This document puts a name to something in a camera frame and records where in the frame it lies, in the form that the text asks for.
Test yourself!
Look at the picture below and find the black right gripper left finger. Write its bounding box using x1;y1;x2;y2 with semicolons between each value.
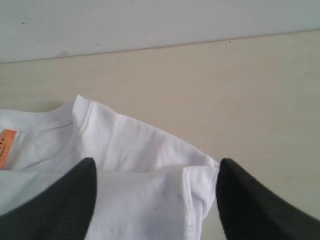
0;157;97;240

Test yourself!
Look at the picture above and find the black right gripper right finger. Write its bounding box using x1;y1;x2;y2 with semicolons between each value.
215;158;320;240

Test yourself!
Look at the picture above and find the white t-shirt red lettering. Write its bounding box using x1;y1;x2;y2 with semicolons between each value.
0;96;219;240

